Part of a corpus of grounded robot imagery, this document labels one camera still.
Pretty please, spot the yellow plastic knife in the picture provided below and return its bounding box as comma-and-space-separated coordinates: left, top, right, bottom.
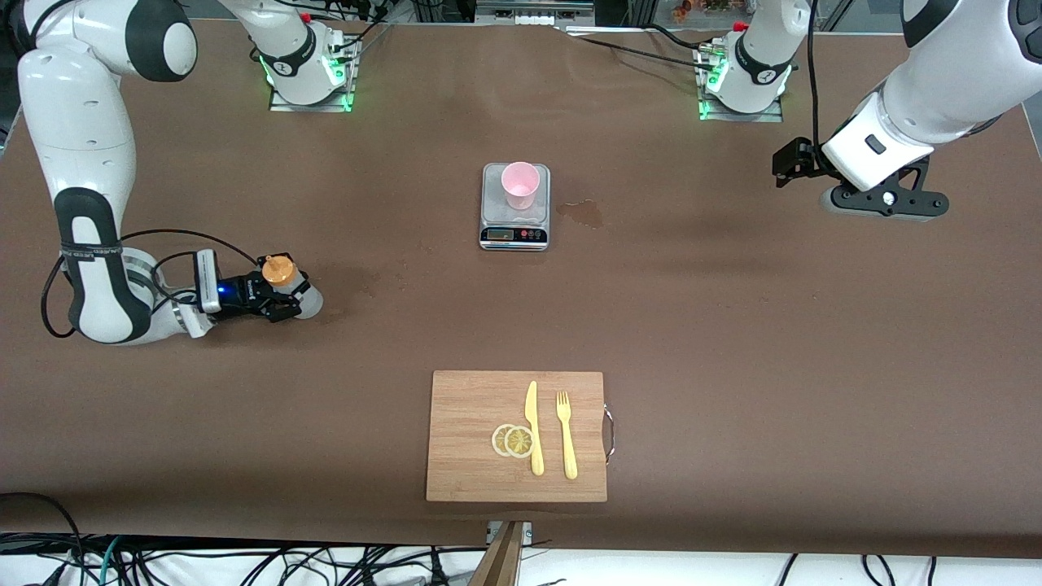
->
524, 380, 545, 477

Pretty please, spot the yellow plastic fork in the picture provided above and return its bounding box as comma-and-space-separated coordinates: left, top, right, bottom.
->
556, 391, 579, 480

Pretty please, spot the translucent sauce bottle orange cap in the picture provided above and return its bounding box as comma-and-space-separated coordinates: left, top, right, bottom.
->
260, 254, 324, 320

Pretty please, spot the black cable tangle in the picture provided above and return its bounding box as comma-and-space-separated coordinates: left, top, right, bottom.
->
122, 544, 489, 586

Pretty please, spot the pink plastic cup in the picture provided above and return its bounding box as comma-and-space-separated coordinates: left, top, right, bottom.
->
501, 161, 541, 211

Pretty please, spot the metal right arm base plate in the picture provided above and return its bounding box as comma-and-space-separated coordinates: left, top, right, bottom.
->
269, 37, 357, 113

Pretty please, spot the bamboo cutting board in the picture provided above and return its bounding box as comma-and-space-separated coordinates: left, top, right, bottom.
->
426, 370, 609, 503

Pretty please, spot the black tabletop cable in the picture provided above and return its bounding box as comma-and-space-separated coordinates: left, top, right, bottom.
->
562, 24, 709, 64

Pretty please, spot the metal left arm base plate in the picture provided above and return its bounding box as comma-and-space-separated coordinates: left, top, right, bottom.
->
698, 41, 785, 123

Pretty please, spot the black looped cable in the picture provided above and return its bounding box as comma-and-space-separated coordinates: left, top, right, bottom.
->
0, 492, 86, 586

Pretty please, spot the brown sauce puddle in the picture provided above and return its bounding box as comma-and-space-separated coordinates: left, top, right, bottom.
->
556, 199, 605, 230

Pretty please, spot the wooden post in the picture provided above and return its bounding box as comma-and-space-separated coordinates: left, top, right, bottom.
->
468, 521, 526, 586

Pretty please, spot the silver digital kitchen scale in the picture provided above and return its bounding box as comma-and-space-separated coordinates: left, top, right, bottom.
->
479, 163, 552, 251

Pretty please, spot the teal cable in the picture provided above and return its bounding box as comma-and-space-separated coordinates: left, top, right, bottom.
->
96, 536, 125, 586

